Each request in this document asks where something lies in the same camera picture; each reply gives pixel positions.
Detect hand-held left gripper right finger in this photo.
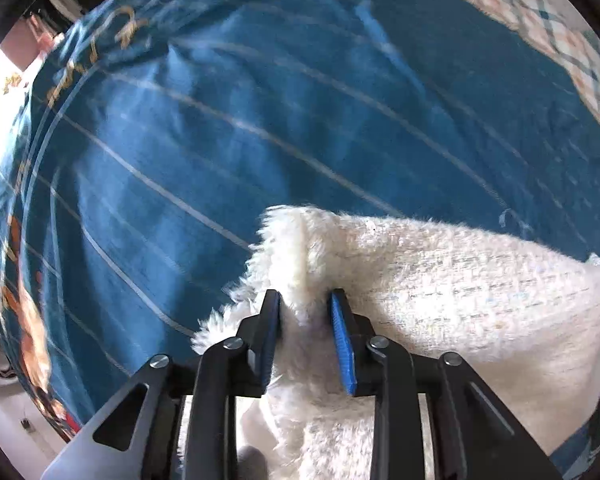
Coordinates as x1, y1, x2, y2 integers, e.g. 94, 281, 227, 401
328, 288, 563, 480

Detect blue striped blanket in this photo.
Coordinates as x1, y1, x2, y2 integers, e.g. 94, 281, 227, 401
0, 0, 600, 480

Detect plaid bed sheet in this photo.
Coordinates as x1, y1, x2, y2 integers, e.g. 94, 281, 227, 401
395, 0, 600, 133

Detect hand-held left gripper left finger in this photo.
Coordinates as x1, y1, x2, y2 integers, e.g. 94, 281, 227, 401
41, 289, 283, 480

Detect white fluffy sweater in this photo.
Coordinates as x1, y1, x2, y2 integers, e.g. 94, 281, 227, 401
191, 205, 600, 480

